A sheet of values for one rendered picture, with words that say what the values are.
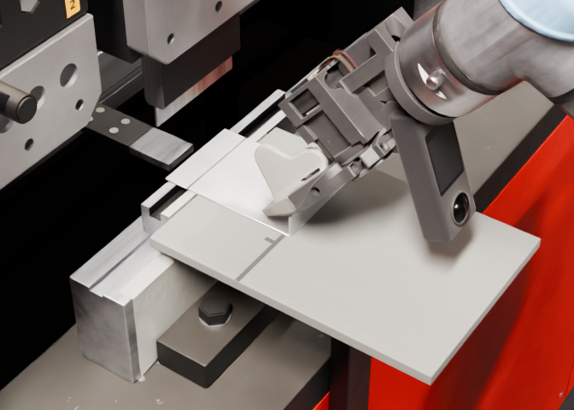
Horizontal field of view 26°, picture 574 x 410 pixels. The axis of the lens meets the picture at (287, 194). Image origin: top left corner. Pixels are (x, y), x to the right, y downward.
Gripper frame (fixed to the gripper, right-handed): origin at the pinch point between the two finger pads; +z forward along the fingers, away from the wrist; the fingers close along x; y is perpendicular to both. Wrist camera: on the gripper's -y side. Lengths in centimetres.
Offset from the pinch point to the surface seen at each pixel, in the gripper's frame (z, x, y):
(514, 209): 14.8, -34.6, -19.6
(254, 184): 3.7, 0.3, 2.9
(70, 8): -15.9, 18.2, 20.4
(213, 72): 0.1, -1.0, 12.3
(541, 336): 42, -52, -43
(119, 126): 12.8, 1.0, 14.1
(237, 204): 3.5, 3.3, 2.6
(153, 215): 8.0, 7.4, 6.2
